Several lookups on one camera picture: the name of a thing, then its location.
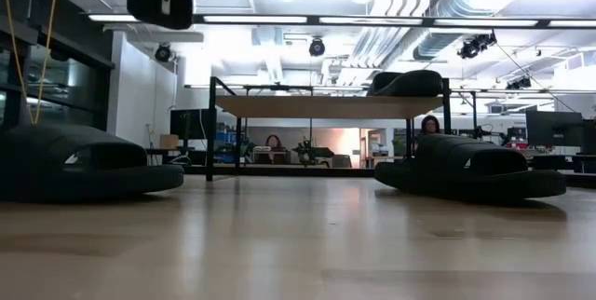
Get blue storage bins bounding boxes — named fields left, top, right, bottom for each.
left=215, top=121, right=239, bottom=165

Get black ceiling spotlight cluster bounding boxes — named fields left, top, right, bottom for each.
left=456, top=31, right=498, bottom=61
left=506, top=75, right=533, bottom=90

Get long ceiling light bar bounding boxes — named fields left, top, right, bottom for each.
left=87, top=12, right=596, bottom=30

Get background robot rig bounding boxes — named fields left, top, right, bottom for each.
left=291, top=137, right=336, bottom=168

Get cardboard box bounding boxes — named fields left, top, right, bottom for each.
left=159, top=133, right=180, bottom=151

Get black rubber slide sandal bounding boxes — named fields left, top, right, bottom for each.
left=0, top=122, right=185, bottom=203
left=374, top=133, right=568, bottom=201
left=365, top=69, right=444, bottom=98

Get yellow cable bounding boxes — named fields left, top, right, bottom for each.
left=0, top=0, right=60, bottom=125

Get wooden shelf with black frame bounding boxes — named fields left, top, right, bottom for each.
left=206, top=75, right=453, bottom=183

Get black aluminium table frame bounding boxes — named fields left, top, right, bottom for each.
left=183, top=163, right=596, bottom=189

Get silver ventilation duct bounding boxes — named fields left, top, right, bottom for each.
left=412, top=0, right=518, bottom=62

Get black computer monitor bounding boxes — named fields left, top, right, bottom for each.
left=525, top=110, right=584, bottom=148
left=169, top=107, right=218, bottom=141

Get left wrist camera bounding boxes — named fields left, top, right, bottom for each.
left=126, top=0, right=195, bottom=31

